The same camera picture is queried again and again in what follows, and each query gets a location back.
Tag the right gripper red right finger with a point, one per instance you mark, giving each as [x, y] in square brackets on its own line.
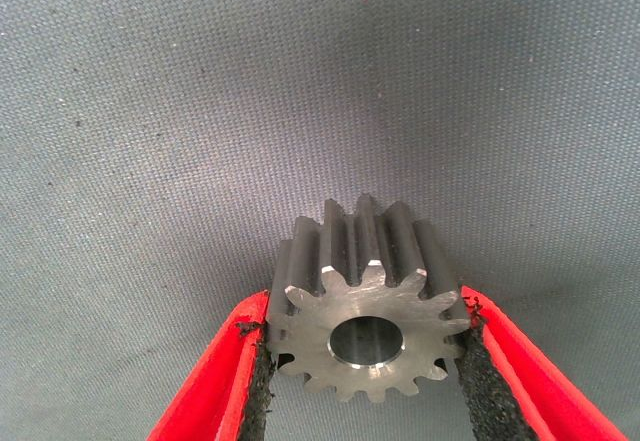
[515, 386]

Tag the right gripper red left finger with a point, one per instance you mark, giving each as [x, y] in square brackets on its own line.
[220, 386]

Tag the small dark steel gear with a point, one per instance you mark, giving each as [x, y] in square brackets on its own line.
[390, 301]

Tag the dark grey table cloth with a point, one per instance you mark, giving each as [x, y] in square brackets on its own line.
[200, 111]

